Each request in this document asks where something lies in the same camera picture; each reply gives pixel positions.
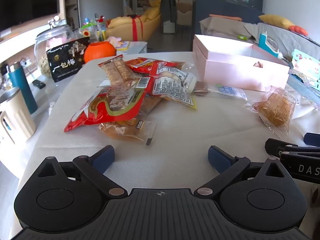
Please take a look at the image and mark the round cake clear wrapper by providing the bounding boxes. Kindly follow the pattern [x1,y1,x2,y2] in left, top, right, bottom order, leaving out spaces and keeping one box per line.
[244,86,299,140]

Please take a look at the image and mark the large red roast duck bag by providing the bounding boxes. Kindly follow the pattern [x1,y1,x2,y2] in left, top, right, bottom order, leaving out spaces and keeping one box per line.
[64,86,146,132]

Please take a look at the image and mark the red spicy strip pack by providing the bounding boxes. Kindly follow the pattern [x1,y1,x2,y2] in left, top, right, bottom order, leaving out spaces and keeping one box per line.
[124,57,186,77]

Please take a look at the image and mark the long bread clear wrapper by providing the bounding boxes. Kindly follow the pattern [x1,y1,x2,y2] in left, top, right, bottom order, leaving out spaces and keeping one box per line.
[99,96,162,146]

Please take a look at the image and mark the blue white milk snack pack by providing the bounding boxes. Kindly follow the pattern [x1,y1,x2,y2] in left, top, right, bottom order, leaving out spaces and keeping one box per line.
[192,81,247,101]

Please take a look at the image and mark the cracker pack red ends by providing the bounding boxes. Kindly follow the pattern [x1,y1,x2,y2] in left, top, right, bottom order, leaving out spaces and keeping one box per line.
[98,55,137,86]

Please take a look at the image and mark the red white label snack pack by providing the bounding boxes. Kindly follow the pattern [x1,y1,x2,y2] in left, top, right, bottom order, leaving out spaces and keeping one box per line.
[132,61,197,109]

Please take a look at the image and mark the beige mug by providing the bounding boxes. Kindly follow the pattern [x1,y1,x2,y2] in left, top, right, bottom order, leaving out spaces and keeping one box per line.
[1,87,36,144]

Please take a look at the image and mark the pink gift box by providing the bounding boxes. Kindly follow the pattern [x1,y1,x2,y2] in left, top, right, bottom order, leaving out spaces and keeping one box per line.
[193,35,289,92]

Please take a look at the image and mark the grey sofa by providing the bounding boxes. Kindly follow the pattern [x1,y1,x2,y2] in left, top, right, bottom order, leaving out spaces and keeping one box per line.
[199,15,320,63]

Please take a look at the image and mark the orange cushion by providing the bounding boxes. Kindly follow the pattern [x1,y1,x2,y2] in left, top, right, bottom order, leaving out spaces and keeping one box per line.
[289,25,308,36]

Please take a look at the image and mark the black plum snack bag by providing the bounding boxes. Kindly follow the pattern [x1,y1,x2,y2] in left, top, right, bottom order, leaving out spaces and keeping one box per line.
[46,37,90,83]

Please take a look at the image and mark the orange pumpkin bucket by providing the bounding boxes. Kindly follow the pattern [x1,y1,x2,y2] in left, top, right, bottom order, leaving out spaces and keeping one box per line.
[84,41,117,63]

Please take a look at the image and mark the teal thermos bottle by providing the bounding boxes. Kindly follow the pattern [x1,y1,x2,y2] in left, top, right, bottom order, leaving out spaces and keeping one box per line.
[7,61,38,114]

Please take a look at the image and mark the yellow cushion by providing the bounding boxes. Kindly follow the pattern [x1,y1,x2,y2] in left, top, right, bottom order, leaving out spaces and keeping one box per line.
[259,14,295,30]

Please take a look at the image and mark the white side table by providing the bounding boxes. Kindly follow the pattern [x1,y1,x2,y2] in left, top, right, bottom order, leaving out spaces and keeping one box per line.
[117,41,148,55]

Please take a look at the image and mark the pink plush toy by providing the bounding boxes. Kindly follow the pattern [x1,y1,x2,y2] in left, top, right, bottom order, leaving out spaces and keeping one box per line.
[106,36,123,48]

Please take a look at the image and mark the glass jar with nuts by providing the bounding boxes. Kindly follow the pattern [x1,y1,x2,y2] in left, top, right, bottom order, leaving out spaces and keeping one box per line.
[34,16,75,78]

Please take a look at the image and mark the yellow armchair red ribbon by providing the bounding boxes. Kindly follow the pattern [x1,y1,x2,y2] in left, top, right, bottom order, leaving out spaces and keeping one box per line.
[106,0,161,42]

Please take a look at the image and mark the blue cabinet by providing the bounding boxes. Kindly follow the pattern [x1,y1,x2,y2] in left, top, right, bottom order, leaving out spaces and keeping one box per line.
[191,0,263,36]

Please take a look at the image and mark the dark coat on stand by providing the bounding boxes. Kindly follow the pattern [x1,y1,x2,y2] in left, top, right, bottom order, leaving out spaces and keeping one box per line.
[160,0,177,23]

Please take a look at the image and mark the television screen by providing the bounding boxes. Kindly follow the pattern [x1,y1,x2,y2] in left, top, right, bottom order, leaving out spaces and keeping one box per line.
[1,0,60,31]

